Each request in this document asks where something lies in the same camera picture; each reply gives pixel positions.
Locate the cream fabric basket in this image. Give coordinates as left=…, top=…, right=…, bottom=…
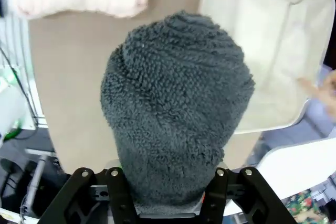
left=198, top=0, right=336, bottom=134

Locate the mannequin in floral shirt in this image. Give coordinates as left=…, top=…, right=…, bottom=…
left=282, top=189, right=336, bottom=224

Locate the white table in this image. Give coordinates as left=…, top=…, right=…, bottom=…
left=225, top=137, right=336, bottom=217

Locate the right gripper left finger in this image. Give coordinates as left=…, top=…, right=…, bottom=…
left=38, top=167, right=138, bottom=224

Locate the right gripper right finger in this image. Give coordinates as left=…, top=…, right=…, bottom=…
left=206, top=166, right=299, bottom=224

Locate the person's left hand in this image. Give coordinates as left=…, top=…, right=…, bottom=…
left=298, top=69, right=336, bottom=125

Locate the grey stand pole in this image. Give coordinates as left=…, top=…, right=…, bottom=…
left=25, top=149, right=50, bottom=209

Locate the aluminium profile frame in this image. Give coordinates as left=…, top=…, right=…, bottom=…
left=0, top=11, right=37, bottom=78

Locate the dark grey towel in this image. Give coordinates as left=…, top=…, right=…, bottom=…
left=99, top=10, right=256, bottom=208

